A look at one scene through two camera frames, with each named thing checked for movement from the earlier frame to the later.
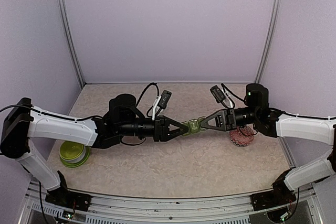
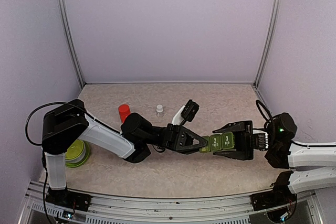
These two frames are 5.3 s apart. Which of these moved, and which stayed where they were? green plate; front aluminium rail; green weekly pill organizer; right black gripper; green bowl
Moved: right black gripper; green weekly pill organizer
Stayed: green plate; front aluminium rail; green bowl
